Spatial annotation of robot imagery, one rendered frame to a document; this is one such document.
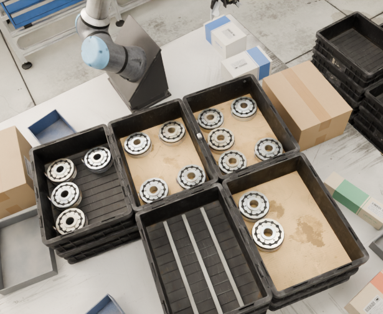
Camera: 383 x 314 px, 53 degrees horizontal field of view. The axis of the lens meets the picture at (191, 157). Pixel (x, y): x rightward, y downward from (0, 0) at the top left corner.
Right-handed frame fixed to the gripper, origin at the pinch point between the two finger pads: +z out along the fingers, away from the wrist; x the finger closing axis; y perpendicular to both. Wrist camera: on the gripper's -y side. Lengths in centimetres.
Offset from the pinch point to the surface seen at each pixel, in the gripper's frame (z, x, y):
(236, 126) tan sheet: 5, -30, 54
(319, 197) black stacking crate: 0, -26, 97
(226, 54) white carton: 14.7, -5.7, 10.0
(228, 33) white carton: 9.3, -0.1, 3.3
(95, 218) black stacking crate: 5, -93, 60
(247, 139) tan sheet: 5, -30, 62
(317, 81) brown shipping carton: 2, 8, 56
